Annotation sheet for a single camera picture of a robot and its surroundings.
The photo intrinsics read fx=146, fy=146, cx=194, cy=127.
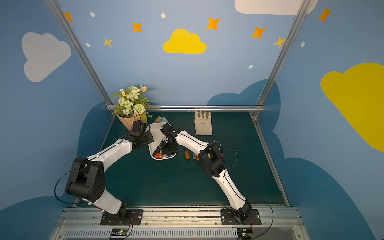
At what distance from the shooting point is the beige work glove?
1.13 meters

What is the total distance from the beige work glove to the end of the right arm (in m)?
0.30

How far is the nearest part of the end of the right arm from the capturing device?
0.74m
